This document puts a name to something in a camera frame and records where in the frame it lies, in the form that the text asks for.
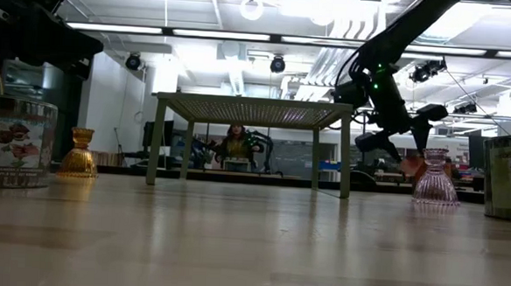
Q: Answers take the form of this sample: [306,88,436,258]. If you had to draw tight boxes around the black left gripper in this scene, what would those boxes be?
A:
[0,0,107,70]

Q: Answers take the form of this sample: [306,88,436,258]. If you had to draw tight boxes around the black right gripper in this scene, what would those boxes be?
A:
[353,85,450,166]

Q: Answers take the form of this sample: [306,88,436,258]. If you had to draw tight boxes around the purple glass candle holder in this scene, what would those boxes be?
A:
[411,146,464,207]

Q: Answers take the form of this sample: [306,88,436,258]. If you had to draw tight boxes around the amber glass candle holder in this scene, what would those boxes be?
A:
[58,126,102,180]

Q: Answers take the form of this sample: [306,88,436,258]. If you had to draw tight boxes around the floral label candle tin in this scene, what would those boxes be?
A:
[0,93,60,193]

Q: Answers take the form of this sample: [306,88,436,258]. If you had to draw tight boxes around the white label candle tin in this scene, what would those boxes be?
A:
[479,130,511,223]

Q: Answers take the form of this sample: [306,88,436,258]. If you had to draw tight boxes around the black ceiling spotlight cluster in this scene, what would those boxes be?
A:
[409,57,448,86]

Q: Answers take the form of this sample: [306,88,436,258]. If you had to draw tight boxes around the black track spotlights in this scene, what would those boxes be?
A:
[452,101,479,116]

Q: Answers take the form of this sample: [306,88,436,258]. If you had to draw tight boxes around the blue box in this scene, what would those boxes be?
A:
[318,159,341,173]

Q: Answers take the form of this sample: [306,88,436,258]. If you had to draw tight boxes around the black monitor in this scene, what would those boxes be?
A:
[142,118,175,150]
[467,135,487,170]

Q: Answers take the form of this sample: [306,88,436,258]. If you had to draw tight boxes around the wooden crate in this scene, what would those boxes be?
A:
[90,150,124,168]

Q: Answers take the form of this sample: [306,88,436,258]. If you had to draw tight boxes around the green perforated metal shelf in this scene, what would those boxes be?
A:
[144,90,356,199]

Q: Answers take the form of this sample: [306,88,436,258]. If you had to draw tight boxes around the overhead light bar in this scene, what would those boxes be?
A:
[66,21,511,60]

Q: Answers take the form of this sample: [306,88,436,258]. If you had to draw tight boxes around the person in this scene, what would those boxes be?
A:
[212,122,266,174]

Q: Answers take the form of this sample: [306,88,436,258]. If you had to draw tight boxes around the round pendant lamp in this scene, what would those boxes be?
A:
[238,0,266,23]

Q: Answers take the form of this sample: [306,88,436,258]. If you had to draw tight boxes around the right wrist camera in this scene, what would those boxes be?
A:
[330,80,371,109]

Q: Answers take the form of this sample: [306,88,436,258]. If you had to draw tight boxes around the black aluminium table frame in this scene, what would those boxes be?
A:
[49,160,487,205]

